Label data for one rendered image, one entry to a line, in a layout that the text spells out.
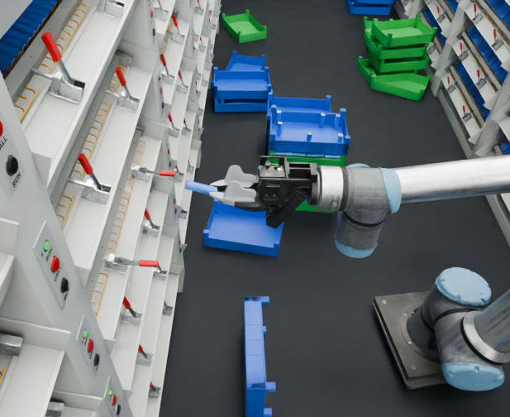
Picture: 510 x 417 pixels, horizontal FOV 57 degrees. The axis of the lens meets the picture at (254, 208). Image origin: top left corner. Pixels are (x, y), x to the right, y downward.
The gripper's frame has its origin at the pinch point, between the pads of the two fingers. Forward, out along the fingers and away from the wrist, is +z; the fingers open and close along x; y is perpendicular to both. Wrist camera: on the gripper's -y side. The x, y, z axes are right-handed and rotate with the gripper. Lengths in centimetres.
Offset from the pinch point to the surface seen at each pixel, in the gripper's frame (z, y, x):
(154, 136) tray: 17.3, -8.5, -30.0
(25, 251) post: 18, 27, 39
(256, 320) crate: -12, -59, -7
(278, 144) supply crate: -20, -43, -74
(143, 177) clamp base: 17.7, -8.3, -13.3
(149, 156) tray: 17.8, -9.2, -22.3
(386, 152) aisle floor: -79, -77, -116
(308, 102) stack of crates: -39, -58, -128
